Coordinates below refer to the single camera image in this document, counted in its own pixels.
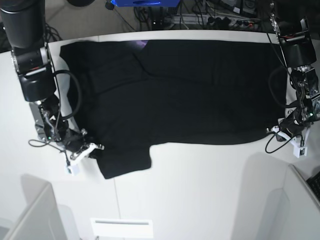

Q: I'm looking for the white right bin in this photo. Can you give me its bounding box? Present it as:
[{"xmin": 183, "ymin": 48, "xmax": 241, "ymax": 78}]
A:
[{"xmin": 256, "ymin": 164, "xmax": 320, "ymax": 240}]

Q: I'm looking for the white left bin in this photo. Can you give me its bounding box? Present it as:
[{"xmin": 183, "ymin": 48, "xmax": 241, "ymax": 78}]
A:
[{"xmin": 0, "ymin": 174, "xmax": 81, "ymax": 240}]

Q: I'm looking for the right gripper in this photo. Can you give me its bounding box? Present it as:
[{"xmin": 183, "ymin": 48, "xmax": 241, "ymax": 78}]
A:
[{"xmin": 58, "ymin": 128, "xmax": 104, "ymax": 163}]

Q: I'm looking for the blue box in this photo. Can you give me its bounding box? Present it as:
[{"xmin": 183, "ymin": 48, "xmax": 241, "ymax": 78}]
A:
[{"xmin": 111, "ymin": 0, "xmax": 180, "ymax": 7}]

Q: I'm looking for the black T-shirt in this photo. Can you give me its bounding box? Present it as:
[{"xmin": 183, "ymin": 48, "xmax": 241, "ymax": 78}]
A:
[{"xmin": 60, "ymin": 40, "xmax": 287, "ymax": 179}]

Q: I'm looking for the white bin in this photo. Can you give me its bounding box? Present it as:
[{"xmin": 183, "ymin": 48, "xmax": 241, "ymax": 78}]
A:
[
  {"xmin": 0, "ymin": 174, "xmax": 81, "ymax": 240},
  {"xmin": 256, "ymin": 164, "xmax": 320, "ymax": 240}
]

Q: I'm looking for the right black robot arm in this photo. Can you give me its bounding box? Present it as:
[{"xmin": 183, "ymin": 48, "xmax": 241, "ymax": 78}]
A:
[{"xmin": 0, "ymin": 0, "xmax": 104, "ymax": 166}]

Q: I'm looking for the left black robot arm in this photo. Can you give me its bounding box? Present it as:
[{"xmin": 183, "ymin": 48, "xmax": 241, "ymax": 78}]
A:
[{"xmin": 268, "ymin": 12, "xmax": 320, "ymax": 148}]

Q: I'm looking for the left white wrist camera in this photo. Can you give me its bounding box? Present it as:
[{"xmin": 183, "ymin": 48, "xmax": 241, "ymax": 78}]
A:
[{"xmin": 293, "ymin": 145, "xmax": 308, "ymax": 159}]

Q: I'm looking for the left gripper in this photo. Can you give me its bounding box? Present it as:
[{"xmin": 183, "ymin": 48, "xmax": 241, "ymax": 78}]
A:
[{"xmin": 266, "ymin": 114, "xmax": 305, "ymax": 147}]

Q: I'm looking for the black keyboard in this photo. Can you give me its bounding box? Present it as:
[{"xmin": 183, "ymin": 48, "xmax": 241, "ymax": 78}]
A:
[{"xmin": 306, "ymin": 172, "xmax": 320, "ymax": 200}]

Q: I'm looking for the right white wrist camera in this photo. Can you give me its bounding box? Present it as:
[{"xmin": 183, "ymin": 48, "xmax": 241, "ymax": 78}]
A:
[{"xmin": 65, "ymin": 165, "xmax": 80, "ymax": 176}]

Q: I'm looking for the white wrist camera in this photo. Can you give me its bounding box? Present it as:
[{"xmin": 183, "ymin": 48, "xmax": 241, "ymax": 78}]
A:
[
  {"xmin": 65, "ymin": 165, "xmax": 80, "ymax": 176},
  {"xmin": 293, "ymin": 145, "xmax": 308, "ymax": 159}
]

